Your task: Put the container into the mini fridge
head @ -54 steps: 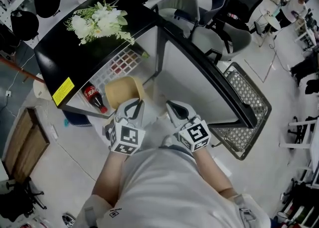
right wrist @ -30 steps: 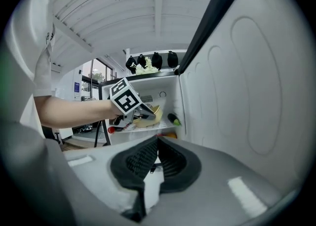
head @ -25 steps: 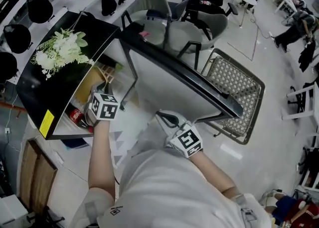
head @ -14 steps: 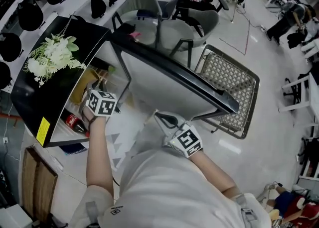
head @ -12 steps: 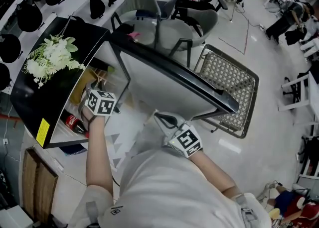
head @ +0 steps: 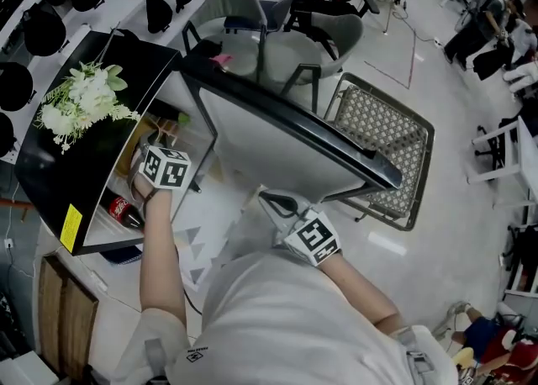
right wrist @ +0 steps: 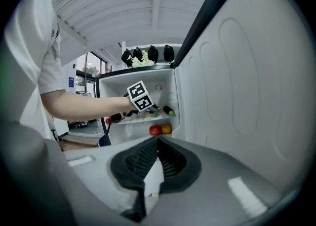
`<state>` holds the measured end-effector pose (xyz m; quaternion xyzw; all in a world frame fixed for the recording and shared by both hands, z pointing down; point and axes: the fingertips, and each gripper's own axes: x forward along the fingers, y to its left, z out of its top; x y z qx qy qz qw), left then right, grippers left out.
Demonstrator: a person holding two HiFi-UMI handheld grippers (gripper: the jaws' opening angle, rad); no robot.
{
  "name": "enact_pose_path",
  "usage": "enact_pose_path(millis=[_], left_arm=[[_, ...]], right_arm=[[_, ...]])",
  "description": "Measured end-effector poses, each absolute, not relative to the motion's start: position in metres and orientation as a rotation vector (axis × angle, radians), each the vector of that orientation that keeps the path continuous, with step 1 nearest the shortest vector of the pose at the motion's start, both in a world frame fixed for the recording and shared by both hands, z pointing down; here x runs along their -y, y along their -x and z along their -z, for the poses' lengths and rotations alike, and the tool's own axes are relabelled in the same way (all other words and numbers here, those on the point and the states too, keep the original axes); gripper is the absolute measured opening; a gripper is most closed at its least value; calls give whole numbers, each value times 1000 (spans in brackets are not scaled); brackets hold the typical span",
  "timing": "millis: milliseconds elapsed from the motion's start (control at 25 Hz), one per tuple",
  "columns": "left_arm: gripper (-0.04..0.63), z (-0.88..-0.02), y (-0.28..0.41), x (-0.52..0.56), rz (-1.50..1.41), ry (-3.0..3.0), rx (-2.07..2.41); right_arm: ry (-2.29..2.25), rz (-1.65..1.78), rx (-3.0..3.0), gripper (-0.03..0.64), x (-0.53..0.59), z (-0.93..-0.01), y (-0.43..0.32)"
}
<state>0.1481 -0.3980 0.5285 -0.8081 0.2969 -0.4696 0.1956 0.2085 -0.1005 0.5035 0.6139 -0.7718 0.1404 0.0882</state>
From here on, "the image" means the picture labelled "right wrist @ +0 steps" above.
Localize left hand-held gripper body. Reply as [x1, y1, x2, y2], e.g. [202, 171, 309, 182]
[122, 80, 160, 118]

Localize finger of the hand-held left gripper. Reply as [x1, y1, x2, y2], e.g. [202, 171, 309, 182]
[144, 106, 161, 116]

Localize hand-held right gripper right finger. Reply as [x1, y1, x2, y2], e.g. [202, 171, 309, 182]
[146, 136, 283, 226]

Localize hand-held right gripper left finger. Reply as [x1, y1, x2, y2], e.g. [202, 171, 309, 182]
[63, 136, 159, 226]

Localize person's left forearm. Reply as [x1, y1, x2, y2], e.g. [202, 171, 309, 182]
[40, 89, 135, 122]

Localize clear glass fridge shelf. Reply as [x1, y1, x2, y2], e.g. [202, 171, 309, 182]
[110, 115, 178, 125]

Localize purple eggplant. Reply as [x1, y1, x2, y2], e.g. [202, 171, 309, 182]
[162, 105, 177, 117]

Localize red apple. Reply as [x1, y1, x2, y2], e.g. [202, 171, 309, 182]
[149, 125, 162, 137]

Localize red-capped dark bottle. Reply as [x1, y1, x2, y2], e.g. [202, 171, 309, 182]
[105, 113, 123, 125]

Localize white flower bouquet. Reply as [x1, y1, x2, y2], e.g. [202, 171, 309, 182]
[131, 50, 157, 68]

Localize black bag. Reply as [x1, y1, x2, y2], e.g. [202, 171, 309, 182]
[147, 45, 159, 64]
[132, 46, 143, 61]
[163, 44, 175, 63]
[120, 48, 133, 68]

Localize black bags on fridge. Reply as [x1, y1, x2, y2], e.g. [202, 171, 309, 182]
[121, 43, 183, 67]

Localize black-framed window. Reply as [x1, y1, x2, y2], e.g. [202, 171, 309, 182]
[75, 51, 110, 93]

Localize person's white shirt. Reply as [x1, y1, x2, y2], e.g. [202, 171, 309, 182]
[4, 0, 65, 139]

